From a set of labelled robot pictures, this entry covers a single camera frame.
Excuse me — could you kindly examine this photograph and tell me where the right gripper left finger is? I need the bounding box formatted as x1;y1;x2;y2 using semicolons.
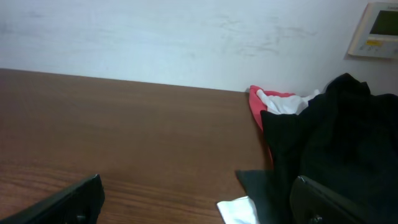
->
1;174;105;224

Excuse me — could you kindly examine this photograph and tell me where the black garment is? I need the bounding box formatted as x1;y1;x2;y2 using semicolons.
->
236;73;397;223

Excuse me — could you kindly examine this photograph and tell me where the red orange garment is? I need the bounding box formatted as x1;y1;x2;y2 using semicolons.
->
248;85;296;169

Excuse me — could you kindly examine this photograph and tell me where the white garment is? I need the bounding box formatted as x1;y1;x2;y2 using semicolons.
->
216;90;320;224

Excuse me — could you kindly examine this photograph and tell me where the white wall control panel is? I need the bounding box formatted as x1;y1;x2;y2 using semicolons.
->
348;2;397;59

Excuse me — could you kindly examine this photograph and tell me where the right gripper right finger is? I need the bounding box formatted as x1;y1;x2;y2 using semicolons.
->
290;175;382;224

